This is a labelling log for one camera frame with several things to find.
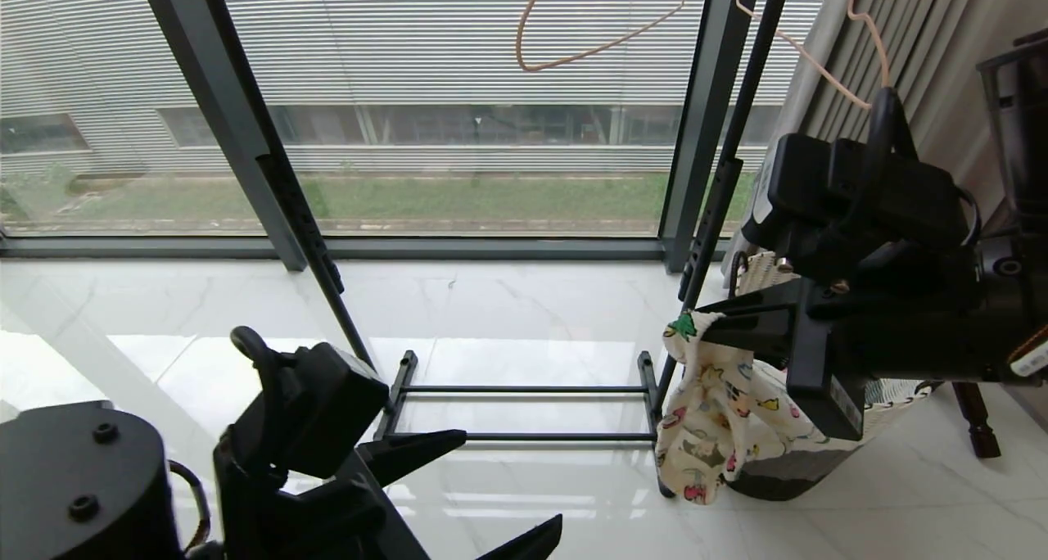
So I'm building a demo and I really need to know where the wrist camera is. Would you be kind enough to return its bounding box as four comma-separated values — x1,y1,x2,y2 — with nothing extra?
246,343,390,479
741,133,971,282

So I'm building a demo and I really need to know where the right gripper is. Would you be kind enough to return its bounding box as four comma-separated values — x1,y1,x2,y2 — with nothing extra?
694,278,1024,442

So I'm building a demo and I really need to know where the cream printed garment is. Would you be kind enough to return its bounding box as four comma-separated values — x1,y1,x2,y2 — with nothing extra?
655,313,820,505

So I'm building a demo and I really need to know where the pink clothes hanger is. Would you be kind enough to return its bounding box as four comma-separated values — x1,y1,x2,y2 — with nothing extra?
735,0,892,111
516,0,687,73

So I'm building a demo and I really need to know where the black clothes rack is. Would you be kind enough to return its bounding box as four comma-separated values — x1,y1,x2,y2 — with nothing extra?
192,0,795,499

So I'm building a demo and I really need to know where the window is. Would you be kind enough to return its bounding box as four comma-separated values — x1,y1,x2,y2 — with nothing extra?
0,0,836,274

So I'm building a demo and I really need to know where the white laundry basket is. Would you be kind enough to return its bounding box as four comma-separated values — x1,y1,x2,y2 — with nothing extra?
725,249,942,502

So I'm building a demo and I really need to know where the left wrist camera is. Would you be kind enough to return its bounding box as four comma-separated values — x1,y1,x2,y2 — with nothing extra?
246,343,390,479

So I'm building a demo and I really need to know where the beige curtain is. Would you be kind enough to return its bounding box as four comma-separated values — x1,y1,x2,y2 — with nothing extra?
770,0,1048,242

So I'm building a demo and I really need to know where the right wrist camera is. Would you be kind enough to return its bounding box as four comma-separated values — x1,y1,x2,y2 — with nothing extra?
741,133,971,282

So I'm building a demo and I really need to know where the dark brown wooden coat stand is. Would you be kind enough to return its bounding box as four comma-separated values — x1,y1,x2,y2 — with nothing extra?
952,380,1002,460

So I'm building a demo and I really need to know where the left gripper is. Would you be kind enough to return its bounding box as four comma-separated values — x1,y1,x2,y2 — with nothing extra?
215,429,563,560

